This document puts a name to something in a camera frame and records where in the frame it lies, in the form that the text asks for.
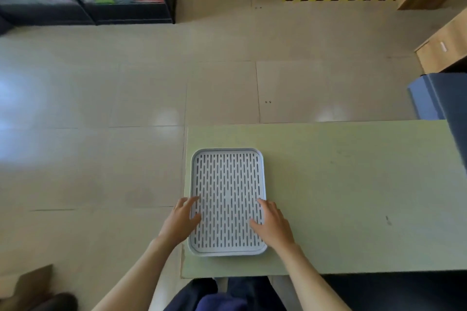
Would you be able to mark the person's left hand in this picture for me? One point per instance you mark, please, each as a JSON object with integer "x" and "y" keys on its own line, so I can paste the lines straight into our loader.
{"x": 178, "y": 223}

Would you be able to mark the person's dark trousers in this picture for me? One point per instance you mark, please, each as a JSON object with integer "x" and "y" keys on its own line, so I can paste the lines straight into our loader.
{"x": 248, "y": 294}

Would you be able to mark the wooden cabinet with white label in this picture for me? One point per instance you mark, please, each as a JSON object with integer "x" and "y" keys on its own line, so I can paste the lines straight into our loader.
{"x": 443, "y": 46}

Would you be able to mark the white slotted drain tray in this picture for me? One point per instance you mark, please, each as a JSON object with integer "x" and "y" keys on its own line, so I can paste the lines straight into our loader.
{"x": 228, "y": 176}

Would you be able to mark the person's left thumb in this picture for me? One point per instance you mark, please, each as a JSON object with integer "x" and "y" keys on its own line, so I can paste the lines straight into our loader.
{"x": 195, "y": 220}

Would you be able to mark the person's right forearm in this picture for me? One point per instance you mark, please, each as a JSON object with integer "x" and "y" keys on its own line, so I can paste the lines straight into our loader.
{"x": 310, "y": 281}

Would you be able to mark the person's right thumb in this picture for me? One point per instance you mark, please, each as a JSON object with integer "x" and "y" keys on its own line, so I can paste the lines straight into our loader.
{"x": 255, "y": 225}

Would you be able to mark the person's left forearm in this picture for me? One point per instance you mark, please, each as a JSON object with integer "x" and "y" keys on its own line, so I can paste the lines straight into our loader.
{"x": 140, "y": 278}

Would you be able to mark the person's right hand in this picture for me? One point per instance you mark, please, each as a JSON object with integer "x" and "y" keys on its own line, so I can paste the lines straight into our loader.
{"x": 275, "y": 228}

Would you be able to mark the blue plastic bin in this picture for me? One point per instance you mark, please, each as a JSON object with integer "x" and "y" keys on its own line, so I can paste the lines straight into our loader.
{"x": 441, "y": 97}

